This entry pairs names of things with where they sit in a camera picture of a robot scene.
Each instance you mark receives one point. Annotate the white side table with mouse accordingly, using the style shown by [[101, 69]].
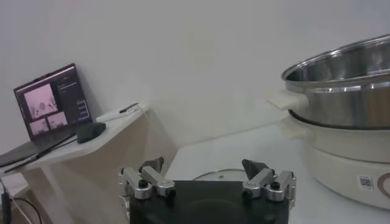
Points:
[[91, 170]]

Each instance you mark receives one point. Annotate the black computer mouse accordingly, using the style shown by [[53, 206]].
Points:
[[90, 132]]

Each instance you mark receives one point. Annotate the black white smartphone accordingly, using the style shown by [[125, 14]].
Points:
[[128, 108]]

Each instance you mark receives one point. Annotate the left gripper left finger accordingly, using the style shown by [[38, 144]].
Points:
[[157, 181]]

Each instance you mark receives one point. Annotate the cream electric cooker pot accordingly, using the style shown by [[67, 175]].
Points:
[[341, 170]]

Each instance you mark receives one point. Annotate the flat white box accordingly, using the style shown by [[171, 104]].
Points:
[[109, 115]]

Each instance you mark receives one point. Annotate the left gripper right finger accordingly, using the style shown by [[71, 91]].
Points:
[[260, 181]]

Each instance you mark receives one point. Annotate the stainless steel steamer basket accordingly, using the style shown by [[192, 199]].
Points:
[[350, 103]]

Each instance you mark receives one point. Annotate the laptop beside black mouse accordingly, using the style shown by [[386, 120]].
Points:
[[51, 100]]

